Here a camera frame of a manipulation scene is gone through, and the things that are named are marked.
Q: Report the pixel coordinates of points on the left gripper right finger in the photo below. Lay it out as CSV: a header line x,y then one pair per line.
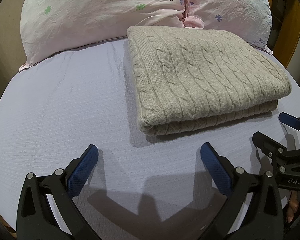
x,y
264,217

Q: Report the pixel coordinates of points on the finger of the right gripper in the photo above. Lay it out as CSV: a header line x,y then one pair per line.
x,y
268,146
290,120

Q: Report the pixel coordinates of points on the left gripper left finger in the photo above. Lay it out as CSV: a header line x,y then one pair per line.
x,y
35,219

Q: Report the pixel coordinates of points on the beige cable-knit sweater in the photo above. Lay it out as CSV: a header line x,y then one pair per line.
x,y
190,79

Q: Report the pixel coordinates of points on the person's right hand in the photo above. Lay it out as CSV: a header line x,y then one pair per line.
x,y
293,206

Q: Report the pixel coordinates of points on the lavender bed sheet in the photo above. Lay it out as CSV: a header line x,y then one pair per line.
x,y
142,187

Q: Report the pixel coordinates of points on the pink floral pillow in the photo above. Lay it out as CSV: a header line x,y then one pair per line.
x,y
51,26

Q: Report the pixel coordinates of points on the wooden bed frame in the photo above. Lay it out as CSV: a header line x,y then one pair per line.
x,y
285,32

